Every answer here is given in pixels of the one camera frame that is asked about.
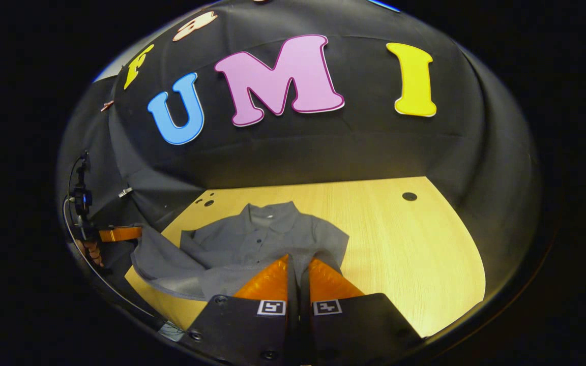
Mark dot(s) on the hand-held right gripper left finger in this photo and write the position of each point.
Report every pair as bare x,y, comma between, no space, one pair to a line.
252,330

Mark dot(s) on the black backdrop cloth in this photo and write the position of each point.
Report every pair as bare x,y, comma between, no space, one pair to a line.
323,147

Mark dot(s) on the red clip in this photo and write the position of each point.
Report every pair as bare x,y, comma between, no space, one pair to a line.
106,105

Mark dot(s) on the white tag clip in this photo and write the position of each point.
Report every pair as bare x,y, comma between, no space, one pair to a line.
125,192

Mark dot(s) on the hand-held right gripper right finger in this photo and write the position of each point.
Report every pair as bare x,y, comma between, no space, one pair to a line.
354,325

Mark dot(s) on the gray collared shirt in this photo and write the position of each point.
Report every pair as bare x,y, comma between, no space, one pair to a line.
252,239

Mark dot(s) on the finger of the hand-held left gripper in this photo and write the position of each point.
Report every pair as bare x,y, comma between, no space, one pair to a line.
120,234

